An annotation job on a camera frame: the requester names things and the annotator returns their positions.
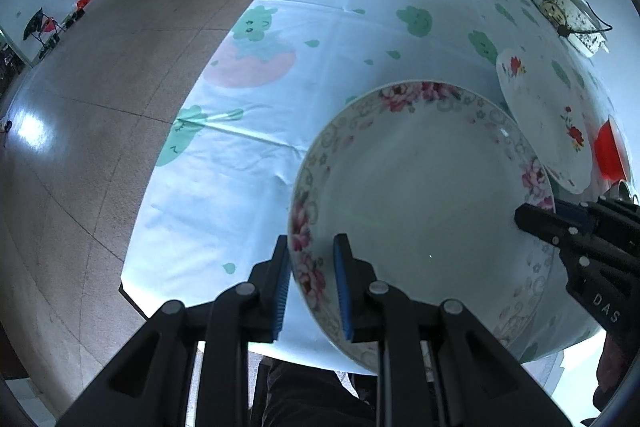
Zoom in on black power cable with plug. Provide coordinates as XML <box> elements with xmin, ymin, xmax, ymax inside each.
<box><xmin>556</xmin><ymin>0</ymin><xmax>615</xmax><ymax>38</ymax></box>

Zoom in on white speckled electric pot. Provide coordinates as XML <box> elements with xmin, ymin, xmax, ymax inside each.
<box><xmin>529</xmin><ymin>0</ymin><xmax>612</xmax><ymax>58</ymax></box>

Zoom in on white plate with red flowers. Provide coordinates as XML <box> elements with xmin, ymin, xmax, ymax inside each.
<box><xmin>496</xmin><ymin>48</ymin><xmax>593</xmax><ymax>194</ymax></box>

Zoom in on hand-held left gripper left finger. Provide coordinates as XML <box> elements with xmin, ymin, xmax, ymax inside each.
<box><xmin>52</xmin><ymin>234</ymin><xmax>292</xmax><ymax>427</ymax></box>

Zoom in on large pink floral rim plate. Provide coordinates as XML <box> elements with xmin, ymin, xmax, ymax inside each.
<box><xmin>287</xmin><ymin>80</ymin><xmax>557</xmax><ymax>375</ymax></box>

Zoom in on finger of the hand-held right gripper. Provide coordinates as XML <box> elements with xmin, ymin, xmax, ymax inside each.
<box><xmin>514</xmin><ymin>203</ymin><xmax>603</xmax><ymax>269</ymax></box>
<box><xmin>554</xmin><ymin>196</ymin><xmax>640</xmax><ymax>239</ymax></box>

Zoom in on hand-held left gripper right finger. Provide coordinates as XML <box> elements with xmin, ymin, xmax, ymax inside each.
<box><xmin>332</xmin><ymin>233</ymin><xmax>574</xmax><ymax>427</ymax></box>

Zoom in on cloud printed tablecloth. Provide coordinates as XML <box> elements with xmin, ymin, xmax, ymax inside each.
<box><xmin>120</xmin><ymin>0</ymin><xmax>640</xmax><ymax>365</ymax></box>

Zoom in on dark folding rack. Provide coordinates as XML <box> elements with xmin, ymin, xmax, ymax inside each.
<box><xmin>22</xmin><ymin>7</ymin><xmax>64</xmax><ymax>58</ymax></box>

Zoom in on person's right hand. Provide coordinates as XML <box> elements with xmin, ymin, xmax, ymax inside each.
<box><xmin>595</xmin><ymin>338</ymin><xmax>637</xmax><ymax>414</ymax></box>

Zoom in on person's dark trousers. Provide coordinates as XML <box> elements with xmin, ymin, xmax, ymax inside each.
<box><xmin>250</xmin><ymin>354</ymin><xmax>381</xmax><ymax>427</ymax></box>

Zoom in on red bowl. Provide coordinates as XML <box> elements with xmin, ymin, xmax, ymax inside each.
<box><xmin>593</xmin><ymin>116</ymin><xmax>632</xmax><ymax>182</ymax></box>

